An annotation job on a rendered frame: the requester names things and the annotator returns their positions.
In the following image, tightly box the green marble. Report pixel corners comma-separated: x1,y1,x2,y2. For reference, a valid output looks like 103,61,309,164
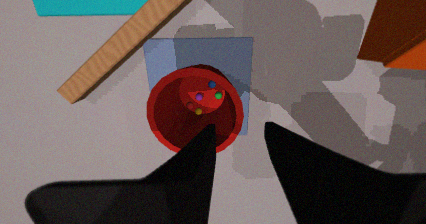
215,92,222,99

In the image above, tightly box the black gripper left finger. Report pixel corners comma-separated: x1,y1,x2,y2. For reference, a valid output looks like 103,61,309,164
25,124,216,224

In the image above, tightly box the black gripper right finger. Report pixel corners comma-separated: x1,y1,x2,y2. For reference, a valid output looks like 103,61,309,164
264,122,426,224

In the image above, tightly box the yellow marble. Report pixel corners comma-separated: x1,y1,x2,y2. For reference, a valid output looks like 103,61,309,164
195,108,202,115

